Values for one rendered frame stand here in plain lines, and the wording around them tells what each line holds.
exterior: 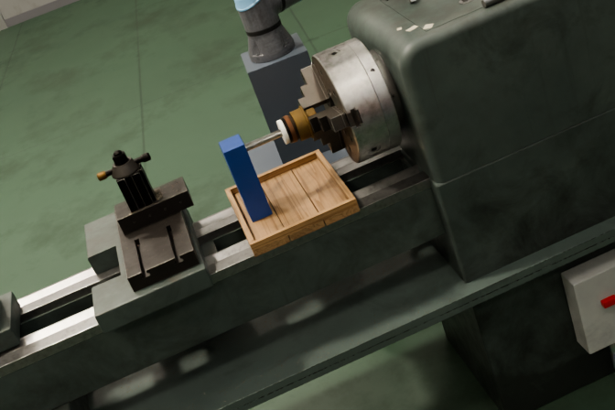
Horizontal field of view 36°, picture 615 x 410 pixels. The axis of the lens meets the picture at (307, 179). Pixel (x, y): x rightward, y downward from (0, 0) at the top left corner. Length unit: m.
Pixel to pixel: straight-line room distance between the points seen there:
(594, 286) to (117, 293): 1.30
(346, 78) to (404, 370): 1.24
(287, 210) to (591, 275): 0.86
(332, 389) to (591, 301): 1.00
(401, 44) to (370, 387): 1.34
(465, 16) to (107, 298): 1.14
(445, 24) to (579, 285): 0.84
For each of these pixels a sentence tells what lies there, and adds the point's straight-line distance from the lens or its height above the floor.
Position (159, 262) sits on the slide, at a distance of 2.40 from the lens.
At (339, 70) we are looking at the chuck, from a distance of 2.42.
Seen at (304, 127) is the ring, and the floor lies 1.09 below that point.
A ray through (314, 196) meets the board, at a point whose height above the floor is 0.89.
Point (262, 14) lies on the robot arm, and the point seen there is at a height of 1.25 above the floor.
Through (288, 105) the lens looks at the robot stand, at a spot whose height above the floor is 0.95.
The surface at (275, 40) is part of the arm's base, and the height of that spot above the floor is 1.15.
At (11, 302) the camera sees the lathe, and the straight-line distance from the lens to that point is 2.69.
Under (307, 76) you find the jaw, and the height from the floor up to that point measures 1.18.
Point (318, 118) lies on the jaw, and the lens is 2.44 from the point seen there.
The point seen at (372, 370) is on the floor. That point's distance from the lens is 3.33.
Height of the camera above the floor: 2.10
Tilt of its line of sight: 27 degrees down
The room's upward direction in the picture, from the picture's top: 21 degrees counter-clockwise
